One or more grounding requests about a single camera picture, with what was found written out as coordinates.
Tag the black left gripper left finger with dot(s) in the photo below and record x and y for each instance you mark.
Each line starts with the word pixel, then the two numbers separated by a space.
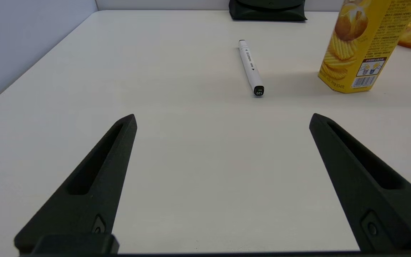
pixel 80 207

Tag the yellow hexagonal chips box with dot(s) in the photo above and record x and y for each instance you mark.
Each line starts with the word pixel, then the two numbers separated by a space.
pixel 362 46

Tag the black pouch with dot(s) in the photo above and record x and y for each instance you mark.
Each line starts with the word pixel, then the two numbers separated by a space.
pixel 268 10

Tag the white marker with black caps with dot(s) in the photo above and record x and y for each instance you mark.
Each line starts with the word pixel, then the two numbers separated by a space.
pixel 250 66

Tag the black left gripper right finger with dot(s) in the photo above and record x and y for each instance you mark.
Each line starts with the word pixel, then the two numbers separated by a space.
pixel 366 200

